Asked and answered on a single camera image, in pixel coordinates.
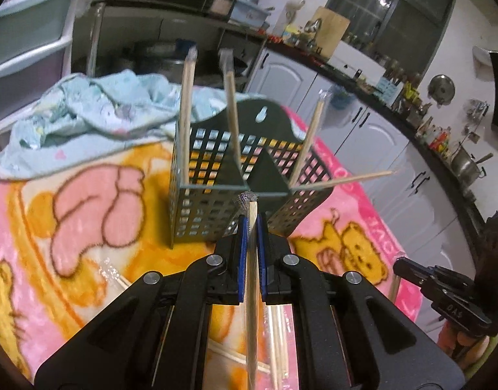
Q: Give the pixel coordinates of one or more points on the light blue cloth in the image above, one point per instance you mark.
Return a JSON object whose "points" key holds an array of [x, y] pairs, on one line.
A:
{"points": [[81, 119]]}

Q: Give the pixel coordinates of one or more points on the light blue storage box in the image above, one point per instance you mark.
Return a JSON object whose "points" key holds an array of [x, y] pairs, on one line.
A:
{"points": [[248, 13]]}

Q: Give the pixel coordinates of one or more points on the dark green utensil basket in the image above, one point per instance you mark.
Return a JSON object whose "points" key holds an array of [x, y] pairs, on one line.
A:
{"points": [[207, 175]]}

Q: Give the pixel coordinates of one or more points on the chopsticks pair vertical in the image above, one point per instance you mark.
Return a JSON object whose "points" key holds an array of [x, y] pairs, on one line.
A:
{"points": [[328, 184]]}

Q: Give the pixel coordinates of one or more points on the rectangular wooden cutting board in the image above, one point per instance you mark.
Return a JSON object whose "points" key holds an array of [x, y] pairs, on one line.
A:
{"points": [[333, 27]]}

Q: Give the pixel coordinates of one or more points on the steel pot on shelf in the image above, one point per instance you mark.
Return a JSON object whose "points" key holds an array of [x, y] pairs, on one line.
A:
{"points": [[158, 57]]}

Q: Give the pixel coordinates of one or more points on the person's right hand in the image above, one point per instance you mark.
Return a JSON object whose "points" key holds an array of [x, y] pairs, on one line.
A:
{"points": [[460, 346]]}

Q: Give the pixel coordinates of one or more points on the chopsticks pair long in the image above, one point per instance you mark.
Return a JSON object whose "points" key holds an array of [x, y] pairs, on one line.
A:
{"points": [[278, 346]]}

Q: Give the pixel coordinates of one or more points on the chopsticks pair lowest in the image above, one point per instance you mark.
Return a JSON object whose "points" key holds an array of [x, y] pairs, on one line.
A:
{"points": [[111, 274]]}

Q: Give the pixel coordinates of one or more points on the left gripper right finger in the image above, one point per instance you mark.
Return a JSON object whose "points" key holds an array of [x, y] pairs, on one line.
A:
{"points": [[348, 335]]}

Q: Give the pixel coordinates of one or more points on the dark window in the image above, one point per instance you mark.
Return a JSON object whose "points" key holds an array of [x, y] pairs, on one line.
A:
{"points": [[406, 31]]}

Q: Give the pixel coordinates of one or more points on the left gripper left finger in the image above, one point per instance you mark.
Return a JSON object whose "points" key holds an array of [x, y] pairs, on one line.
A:
{"points": [[154, 335]]}

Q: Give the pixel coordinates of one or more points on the pink cartoon blanket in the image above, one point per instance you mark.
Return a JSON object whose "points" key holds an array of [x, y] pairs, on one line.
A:
{"points": [[57, 231]]}

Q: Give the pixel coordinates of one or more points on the metal shelf rack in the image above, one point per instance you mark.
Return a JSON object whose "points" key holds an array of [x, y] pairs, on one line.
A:
{"points": [[103, 39]]}

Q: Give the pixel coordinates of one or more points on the chopsticks pair diagonal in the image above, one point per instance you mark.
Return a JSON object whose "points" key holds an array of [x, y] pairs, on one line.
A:
{"points": [[324, 96], [226, 62]]}

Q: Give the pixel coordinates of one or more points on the right plastic drawer tower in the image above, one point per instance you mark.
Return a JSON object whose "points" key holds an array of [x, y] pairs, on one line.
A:
{"points": [[35, 51]]}

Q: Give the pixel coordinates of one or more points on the white kitchen cabinets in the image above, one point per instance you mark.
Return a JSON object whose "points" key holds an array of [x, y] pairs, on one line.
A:
{"points": [[419, 203]]}

